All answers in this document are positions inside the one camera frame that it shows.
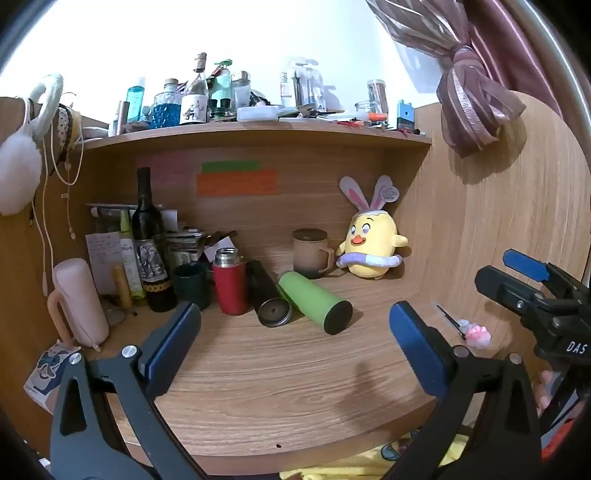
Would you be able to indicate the wooden shelf board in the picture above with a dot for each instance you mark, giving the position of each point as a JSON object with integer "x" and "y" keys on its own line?
{"x": 254, "y": 134}

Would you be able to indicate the dark wine bottle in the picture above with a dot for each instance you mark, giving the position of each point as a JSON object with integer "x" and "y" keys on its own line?
{"x": 150, "y": 249}

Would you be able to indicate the person's right hand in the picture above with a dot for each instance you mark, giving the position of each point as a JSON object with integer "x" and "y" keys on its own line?
{"x": 545, "y": 392}

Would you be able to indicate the yellow printed cloth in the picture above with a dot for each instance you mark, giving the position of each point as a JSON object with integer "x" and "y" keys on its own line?
{"x": 332, "y": 470}

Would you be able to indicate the pink paw toy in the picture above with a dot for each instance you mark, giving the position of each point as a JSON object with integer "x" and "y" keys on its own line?
{"x": 478, "y": 337}

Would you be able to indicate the small black pen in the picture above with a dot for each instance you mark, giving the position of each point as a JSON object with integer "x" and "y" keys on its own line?
{"x": 448, "y": 319}

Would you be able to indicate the clear glass jar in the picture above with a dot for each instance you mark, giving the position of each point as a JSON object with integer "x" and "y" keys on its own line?
{"x": 241, "y": 90}

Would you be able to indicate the tall blue liquid bottle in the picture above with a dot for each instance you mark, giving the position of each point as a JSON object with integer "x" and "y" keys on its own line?
{"x": 135, "y": 101}

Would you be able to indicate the polka-dot headband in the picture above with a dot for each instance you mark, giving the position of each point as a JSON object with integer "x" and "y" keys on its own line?
{"x": 64, "y": 127}

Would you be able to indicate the dark green mug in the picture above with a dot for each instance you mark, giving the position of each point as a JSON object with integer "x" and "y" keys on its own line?
{"x": 191, "y": 281}

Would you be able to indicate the orange sticky note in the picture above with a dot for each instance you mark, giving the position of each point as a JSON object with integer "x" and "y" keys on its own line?
{"x": 238, "y": 183}

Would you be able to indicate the green cup with black base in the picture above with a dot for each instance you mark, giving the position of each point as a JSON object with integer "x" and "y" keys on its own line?
{"x": 314, "y": 297}

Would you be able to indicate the red thermos flask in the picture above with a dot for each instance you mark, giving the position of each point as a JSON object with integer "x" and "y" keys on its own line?
{"x": 229, "y": 286}

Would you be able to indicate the green pump bottle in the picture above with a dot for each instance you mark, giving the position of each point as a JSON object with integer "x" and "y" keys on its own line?
{"x": 221, "y": 87}

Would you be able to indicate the white handwritten paper note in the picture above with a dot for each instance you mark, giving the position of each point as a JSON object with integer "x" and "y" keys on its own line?
{"x": 102, "y": 258}

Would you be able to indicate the stack of papers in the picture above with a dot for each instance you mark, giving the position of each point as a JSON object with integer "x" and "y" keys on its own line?
{"x": 111, "y": 210}

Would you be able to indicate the yellow chick plush toy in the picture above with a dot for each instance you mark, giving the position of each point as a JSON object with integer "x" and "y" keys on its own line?
{"x": 369, "y": 240}

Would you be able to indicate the small yellow stick tube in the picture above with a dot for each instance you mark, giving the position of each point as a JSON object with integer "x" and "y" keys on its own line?
{"x": 122, "y": 286}

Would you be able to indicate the white bowl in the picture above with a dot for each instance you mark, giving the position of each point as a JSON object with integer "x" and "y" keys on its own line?
{"x": 94, "y": 132}

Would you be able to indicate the pink striped curtain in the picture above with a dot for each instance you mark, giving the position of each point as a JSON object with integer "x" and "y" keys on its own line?
{"x": 471, "y": 92}

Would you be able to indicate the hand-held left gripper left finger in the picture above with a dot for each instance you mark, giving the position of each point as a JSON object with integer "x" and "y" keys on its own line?
{"x": 173, "y": 339}

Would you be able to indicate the green sticky note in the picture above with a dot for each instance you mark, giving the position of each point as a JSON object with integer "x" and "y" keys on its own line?
{"x": 230, "y": 166}

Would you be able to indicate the white box with blue cartoon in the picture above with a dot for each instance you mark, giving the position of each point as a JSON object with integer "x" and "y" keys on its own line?
{"x": 48, "y": 374}

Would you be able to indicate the yellow-green tube bottle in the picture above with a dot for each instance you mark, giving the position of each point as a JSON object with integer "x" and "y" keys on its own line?
{"x": 130, "y": 263}

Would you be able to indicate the clear plastic packages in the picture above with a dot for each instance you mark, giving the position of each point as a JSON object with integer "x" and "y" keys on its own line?
{"x": 300, "y": 85}

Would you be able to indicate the blue pencil sharpener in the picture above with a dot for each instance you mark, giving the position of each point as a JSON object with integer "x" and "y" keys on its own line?
{"x": 405, "y": 116}

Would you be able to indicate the white flat box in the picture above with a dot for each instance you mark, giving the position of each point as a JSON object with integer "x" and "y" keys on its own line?
{"x": 258, "y": 113}

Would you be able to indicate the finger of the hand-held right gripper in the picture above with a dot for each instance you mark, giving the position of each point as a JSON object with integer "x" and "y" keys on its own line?
{"x": 501, "y": 286}
{"x": 524, "y": 265}

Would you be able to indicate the glass jar with sticks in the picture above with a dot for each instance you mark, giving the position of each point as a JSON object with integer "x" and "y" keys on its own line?
{"x": 377, "y": 97}

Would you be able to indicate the brown mug with lid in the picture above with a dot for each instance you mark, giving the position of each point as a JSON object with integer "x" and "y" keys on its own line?
{"x": 310, "y": 254}

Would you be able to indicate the round blue glass bottle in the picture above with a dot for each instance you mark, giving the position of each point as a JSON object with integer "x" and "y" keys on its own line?
{"x": 167, "y": 110}

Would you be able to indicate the black tumbler cup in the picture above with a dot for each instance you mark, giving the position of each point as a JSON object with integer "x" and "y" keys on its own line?
{"x": 268, "y": 295}

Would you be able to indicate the clear bottle with picture label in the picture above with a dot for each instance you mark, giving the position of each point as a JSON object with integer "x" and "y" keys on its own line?
{"x": 194, "y": 104}

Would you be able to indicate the pink sticky note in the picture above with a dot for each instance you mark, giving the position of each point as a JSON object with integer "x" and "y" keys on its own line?
{"x": 161, "y": 173}

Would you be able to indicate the white fluffy earmuffs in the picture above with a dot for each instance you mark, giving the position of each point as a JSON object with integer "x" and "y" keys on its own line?
{"x": 18, "y": 170}

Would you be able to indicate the small box with black flap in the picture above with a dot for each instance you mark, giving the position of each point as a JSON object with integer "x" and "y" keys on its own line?
{"x": 220, "y": 247}

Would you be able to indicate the orange marker pen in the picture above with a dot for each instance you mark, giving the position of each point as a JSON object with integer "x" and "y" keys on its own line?
{"x": 371, "y": 116}

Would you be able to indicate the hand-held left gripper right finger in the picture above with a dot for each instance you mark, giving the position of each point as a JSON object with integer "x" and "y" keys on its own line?
{"x": 415, "y": 341}

